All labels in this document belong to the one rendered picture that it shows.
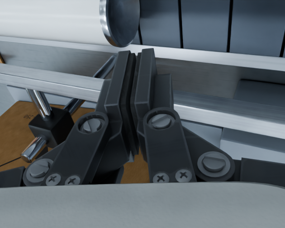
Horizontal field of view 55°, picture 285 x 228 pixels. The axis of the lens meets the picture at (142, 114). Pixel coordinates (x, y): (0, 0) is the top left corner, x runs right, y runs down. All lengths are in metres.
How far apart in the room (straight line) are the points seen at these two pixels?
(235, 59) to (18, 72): 0.18
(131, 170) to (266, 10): 0.19
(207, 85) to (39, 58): 0.25
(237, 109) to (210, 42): 0.08
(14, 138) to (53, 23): 0.24
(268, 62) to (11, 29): 0.21
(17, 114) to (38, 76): 0.26
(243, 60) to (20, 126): 0.33
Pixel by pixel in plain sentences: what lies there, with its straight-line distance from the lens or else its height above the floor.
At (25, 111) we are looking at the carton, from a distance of 0.48.
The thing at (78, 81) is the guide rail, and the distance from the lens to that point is 0.21.
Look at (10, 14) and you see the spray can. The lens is 0.26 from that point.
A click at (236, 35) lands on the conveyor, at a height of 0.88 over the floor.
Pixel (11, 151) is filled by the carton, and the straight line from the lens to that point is 0.41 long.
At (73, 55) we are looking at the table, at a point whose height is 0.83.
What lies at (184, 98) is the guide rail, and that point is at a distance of 0.17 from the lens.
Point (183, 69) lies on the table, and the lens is 0.32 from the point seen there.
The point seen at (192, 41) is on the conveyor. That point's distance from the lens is 0.24.
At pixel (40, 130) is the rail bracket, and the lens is 0.26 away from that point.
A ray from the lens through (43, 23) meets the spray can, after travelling 0.23.
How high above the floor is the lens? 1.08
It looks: 39 degrees down
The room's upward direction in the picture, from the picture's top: 148 degrees counter-clockwise
